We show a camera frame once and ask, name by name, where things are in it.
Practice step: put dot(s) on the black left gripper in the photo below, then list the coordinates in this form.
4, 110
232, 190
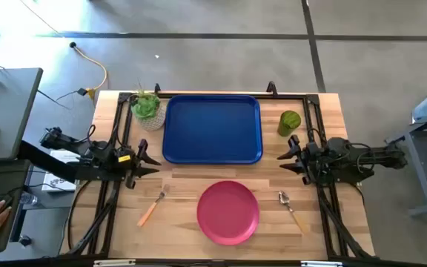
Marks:
139, 163

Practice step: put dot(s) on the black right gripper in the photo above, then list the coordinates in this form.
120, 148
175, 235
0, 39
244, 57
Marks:
299, 159

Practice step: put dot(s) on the green ribbed cup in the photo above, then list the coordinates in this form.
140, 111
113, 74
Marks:
289, 122

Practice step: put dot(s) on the pink round plate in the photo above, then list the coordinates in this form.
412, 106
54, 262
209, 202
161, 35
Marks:
228, 213

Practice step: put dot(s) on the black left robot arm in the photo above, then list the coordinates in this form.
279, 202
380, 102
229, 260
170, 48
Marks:
98, 155

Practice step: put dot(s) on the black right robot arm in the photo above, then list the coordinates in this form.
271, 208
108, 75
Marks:
347, 155

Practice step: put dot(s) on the blue plastic tray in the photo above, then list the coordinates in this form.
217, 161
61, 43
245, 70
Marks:
213, 130

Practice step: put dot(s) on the yellow label tag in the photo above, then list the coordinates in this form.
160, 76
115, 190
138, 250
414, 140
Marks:
124, 158

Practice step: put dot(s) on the green succulent in white pot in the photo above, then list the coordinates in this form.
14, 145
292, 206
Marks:
147, 107

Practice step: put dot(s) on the white printed booklet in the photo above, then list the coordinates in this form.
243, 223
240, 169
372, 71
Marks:
56, 183

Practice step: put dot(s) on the black diagonal support bar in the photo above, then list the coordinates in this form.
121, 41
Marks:
46, 161

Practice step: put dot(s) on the clear water bottle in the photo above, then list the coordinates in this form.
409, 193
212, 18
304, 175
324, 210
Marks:
29, 199

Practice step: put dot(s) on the grey metal cart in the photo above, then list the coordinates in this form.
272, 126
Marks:
417, 167

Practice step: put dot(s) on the black round floor plug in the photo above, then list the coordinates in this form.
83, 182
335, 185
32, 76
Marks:
73, 45

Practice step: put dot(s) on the black caster wheel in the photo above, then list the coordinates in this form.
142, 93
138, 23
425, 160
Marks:
24, 241

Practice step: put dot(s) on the black computer mouse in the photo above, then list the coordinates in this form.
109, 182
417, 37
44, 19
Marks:
3, 200

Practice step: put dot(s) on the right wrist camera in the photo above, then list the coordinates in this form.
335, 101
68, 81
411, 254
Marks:
314, 152

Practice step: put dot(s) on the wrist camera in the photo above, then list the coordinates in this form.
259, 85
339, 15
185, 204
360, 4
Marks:
124, 152
314, 152

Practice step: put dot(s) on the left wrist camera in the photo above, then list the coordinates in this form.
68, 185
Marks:
124, 152

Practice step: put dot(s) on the black aluminium table frame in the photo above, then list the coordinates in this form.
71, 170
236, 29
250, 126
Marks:
313, 100

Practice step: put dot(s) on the black frame bracket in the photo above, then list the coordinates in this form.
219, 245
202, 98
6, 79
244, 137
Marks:
157, 89
272, 89

